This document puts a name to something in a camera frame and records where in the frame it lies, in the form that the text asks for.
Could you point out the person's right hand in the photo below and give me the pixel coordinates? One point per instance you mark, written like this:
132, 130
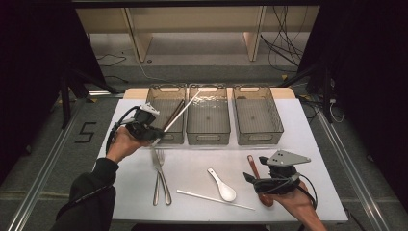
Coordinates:
298, 202

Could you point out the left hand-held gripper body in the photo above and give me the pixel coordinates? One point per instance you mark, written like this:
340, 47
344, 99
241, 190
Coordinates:
141, 125

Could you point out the white ceramic spoon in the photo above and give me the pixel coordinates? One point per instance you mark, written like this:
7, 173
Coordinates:
227, 193

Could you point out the smoky clear plastic bin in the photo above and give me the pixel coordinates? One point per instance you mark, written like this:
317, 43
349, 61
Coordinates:
256, 118
208, 118
160, 106

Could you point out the person's left hand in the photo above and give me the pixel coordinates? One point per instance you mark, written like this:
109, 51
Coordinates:
123, 146

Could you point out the brown wooden spoon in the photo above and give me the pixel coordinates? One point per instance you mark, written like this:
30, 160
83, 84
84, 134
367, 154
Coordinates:
253, 166

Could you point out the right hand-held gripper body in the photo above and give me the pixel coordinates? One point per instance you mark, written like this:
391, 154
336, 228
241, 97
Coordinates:
279, 186

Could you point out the steel fork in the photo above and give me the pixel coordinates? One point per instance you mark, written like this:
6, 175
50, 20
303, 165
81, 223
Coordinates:
156, 194

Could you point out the steel table knife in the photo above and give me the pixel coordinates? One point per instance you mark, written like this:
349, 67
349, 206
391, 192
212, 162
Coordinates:
166, 194

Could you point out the light wooden shelf unit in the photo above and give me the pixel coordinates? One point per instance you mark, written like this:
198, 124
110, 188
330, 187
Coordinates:
138, 38

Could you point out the black curtain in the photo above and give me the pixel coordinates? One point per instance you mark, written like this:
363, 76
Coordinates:
369, 64
32, 64

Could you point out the light wooden table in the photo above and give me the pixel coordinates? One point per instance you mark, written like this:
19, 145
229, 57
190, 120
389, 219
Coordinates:
134, 93

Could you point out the black metal stand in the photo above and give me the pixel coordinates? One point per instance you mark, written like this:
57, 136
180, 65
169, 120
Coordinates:
326, 96

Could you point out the black tripod stand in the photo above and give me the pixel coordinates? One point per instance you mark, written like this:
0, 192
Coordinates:
65, 106

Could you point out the aluminium floor rail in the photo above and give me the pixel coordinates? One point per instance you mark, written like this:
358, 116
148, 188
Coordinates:
352, 179
41, 183

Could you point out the white table sheet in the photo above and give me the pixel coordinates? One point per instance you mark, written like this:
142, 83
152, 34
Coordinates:
198, 166

